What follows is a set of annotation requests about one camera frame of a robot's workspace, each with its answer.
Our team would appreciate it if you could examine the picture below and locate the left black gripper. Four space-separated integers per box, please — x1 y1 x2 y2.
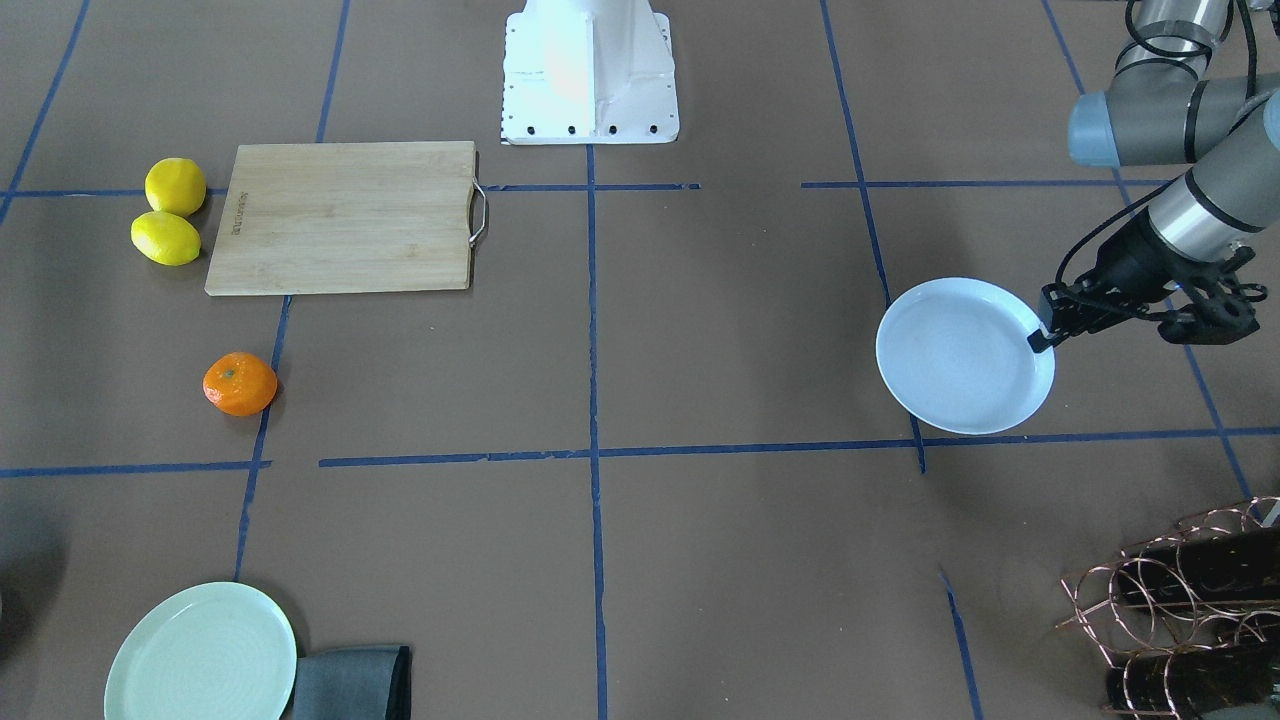
1028 211 1267 354

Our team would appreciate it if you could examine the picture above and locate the light blue plate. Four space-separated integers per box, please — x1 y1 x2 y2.
876 277 1057 436

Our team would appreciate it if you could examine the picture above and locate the orange mandarin fruit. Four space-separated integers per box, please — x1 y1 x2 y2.
202 351 280 416

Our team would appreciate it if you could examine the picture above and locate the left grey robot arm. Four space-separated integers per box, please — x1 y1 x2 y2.
1027 1 1279 354

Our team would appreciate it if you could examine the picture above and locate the light green plate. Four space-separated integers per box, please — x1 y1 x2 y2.
102 582 298 719

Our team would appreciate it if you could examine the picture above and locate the dark wine bottle upper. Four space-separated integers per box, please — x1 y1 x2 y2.
1115 527 1279 609

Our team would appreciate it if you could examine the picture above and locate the dark wine bottle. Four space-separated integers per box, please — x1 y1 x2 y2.
1115 527 1279 609
1105 642 1279 719

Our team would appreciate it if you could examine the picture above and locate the dark wine bottle lower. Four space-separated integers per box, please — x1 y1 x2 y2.
1105 642 1279 719

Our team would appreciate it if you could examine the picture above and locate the bamboo cutting board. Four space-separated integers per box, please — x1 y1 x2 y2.
205 141 488 297

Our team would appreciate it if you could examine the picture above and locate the folded grey cloth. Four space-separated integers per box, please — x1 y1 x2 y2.
291 644 413 719

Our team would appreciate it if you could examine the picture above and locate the upper yellow lemon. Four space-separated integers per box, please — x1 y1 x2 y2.
143 158 209 218

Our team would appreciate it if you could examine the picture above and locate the yellow lemon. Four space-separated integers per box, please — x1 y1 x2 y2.
131 211 202 266
143 158 209 218

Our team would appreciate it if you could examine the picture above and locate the lower yellow lemon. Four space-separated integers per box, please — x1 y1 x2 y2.
131 211 202 266

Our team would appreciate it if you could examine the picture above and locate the copper wire wine rack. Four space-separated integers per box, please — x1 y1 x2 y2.
1060 496 1279 719

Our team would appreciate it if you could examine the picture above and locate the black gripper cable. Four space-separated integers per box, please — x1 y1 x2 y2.
1053 0 1261 291

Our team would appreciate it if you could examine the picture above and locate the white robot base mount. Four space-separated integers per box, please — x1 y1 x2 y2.
500 1 681 146

